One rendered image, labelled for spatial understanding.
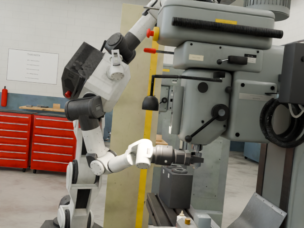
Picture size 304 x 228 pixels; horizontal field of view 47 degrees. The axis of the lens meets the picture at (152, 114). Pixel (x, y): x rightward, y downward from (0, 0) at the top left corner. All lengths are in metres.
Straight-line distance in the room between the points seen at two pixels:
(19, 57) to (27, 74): 0.52
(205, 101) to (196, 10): 0.36
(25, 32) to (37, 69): 1.09
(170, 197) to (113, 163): 0.44
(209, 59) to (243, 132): 0.33
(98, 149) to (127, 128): 1.57
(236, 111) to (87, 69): 0.74
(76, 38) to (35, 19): 1.24
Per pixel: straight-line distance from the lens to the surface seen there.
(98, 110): 1.66
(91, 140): 1.67
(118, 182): 3.33
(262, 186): 1.82
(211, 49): 1.45
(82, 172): 2.06
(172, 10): 1.44
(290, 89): 1.30
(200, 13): 1.45
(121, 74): 1.66
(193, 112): 1.45
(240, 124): 1.49
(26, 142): 6.28
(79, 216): 2.23
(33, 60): 10.72
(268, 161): 1.77
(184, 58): 1.43
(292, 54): 1.31
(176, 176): 1.91
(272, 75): 1.55
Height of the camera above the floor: 1.50
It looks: 3 degrees down
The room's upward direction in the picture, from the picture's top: 5 degrees clockwise
